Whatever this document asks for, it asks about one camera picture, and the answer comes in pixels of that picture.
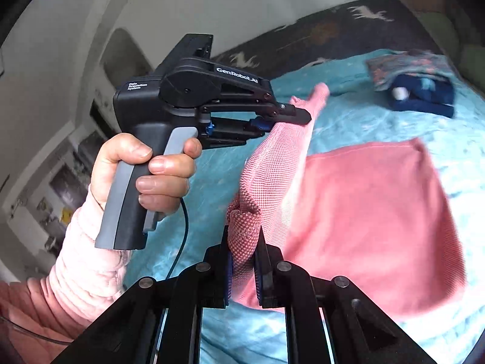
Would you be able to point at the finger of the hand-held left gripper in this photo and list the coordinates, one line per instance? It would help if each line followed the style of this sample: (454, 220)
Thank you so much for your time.
(259, 123)
(293, 115)

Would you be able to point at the pink knit garment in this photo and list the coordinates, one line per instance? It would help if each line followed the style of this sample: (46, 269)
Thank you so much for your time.
(360, 216)

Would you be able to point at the turquoise blanket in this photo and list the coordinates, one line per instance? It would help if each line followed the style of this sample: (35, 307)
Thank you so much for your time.
(379, 121)

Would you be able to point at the dark patterned blanket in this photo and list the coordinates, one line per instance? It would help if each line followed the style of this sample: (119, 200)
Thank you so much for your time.
(333, 30)

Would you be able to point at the white cluttered shelf unit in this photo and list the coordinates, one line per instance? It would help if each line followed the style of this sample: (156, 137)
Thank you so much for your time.
(64, 182)

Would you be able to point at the person's left hand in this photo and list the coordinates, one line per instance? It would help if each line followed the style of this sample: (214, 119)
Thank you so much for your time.
(166, 170)

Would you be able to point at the floral folded cloth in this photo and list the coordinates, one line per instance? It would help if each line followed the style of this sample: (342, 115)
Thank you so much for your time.
(398, 66)

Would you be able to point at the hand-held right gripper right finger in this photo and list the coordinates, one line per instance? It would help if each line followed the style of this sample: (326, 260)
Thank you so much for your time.
(259, 273)

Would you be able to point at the navy folded garment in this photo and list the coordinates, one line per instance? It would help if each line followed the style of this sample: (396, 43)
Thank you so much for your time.
(432, 100)

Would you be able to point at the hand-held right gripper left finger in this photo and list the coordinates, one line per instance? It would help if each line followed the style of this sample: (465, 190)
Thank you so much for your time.
(227, 273)

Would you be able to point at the green cushion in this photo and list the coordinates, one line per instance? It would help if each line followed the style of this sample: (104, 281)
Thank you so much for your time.
(473, 64)
(437, 32)

